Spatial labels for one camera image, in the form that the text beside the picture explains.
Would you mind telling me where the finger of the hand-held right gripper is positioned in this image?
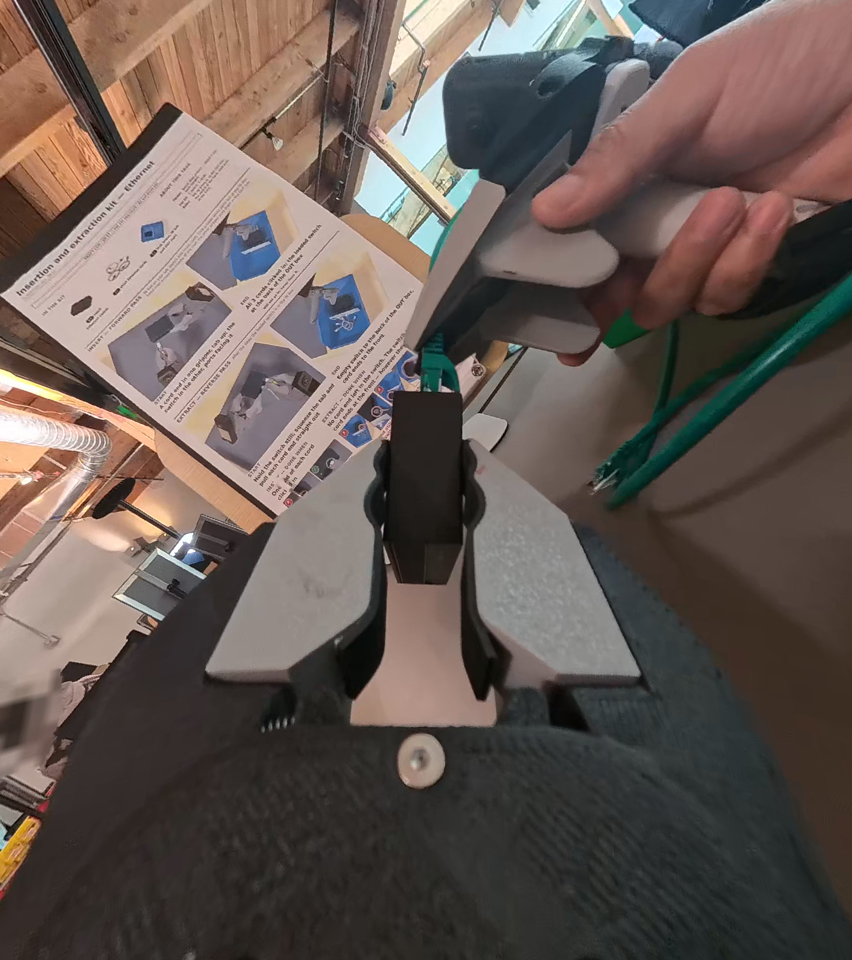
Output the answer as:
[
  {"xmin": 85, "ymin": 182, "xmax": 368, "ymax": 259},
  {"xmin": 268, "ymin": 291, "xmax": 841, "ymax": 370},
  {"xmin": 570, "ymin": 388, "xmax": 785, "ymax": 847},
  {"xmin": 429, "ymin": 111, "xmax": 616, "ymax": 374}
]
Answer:
[
  {"xmin": 405, "ymin": 177, "xmax": 621, "ymax": 351},
  {"xmin": 445, "ymin": 286, "xmax": 604, "ymax": 366}
]

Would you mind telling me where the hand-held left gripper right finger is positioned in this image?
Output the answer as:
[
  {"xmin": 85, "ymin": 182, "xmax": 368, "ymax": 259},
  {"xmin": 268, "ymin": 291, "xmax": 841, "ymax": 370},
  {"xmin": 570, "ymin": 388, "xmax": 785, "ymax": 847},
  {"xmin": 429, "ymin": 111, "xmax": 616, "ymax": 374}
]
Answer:
[{"xmin": 460, "ymin": 438, "xmax": 642, "ymax": 702}]

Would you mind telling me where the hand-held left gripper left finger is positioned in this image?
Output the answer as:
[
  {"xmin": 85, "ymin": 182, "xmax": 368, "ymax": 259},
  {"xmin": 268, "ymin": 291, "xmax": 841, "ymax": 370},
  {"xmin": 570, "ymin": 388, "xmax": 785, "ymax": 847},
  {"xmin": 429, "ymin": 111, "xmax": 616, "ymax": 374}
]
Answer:
[{"xmin": 206, "ymin": 438, "xmax": 390, "ymax": 699}]

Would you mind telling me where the green ethernet cable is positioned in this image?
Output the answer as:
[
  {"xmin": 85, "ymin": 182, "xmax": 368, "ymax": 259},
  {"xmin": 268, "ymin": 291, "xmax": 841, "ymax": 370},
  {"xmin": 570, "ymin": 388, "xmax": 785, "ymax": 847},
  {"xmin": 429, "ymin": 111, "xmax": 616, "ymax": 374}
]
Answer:
[{"xmin": 418, "ymin": 225, "xmax": 852, "ymax": 513}]

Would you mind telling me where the black network switch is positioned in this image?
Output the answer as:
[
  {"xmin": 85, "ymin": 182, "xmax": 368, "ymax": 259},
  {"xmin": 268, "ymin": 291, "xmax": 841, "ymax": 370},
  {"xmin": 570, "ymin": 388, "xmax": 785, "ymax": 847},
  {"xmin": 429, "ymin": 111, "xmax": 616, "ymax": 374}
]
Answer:
[{"xmin": 382, "ymin": 390, "xmax": 467, "ymax": 587}]

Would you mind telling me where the person's right hand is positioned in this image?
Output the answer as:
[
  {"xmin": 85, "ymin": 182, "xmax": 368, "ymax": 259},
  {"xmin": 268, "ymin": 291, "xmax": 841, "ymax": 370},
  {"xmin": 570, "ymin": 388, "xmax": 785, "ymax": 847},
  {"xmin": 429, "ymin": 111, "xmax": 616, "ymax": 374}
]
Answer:
[{"xmin": 531, "ymin": 0, "xmax": 852, "ymax": 369}]

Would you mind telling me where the white display stand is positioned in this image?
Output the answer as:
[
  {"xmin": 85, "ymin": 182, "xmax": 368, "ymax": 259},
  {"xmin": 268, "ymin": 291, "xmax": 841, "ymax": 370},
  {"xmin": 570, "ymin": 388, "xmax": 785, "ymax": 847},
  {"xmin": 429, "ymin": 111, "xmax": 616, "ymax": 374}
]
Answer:
[{"xmin": 459, "ymin": 341, "xmax": 533, "ymax": 456}]

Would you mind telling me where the black floor lamp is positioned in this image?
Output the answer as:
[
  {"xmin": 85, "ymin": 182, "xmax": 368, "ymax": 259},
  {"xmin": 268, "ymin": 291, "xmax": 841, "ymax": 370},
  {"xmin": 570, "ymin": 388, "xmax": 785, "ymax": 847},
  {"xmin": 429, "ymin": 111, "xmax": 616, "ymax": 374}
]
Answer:
[{"xmin": 92, "ymin": 480, "xmax": 181, "ymax": 538}]

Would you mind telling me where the person's dark clothing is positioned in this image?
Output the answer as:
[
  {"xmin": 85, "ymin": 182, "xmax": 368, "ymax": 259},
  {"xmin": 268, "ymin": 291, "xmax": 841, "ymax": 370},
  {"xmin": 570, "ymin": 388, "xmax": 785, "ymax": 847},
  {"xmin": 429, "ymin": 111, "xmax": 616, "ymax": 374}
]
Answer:
[{"xmin": 628, "ymin": 0, "xmax": 772, "ymax": 48}]

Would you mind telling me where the printed instruction sheet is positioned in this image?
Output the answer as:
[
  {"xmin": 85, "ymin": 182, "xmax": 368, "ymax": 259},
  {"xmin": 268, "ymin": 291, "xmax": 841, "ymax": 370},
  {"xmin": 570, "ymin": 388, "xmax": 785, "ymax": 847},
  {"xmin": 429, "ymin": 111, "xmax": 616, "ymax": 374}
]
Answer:
[{"xmin": 2, "ymin": 112, "xmax": 428, "ymax": 520}]

